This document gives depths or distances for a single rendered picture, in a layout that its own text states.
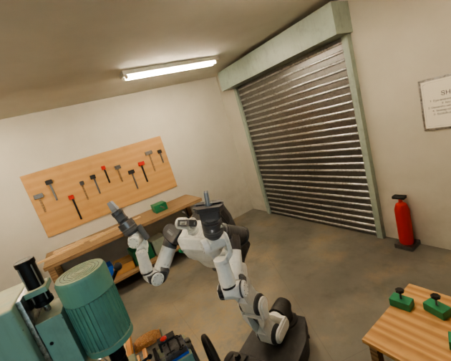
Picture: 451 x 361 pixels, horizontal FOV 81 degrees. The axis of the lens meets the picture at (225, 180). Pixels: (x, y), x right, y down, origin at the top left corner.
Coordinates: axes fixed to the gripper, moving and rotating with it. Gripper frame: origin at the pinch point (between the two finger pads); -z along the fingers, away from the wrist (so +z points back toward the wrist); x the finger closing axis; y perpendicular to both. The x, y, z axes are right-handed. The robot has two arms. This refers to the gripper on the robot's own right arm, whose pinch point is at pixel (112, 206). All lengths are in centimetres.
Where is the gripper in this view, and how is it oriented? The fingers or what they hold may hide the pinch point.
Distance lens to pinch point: 162.5
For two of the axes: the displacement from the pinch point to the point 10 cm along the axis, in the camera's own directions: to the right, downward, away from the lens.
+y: -7.8, 5.7, -2.6
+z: 5.5, 8.2, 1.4
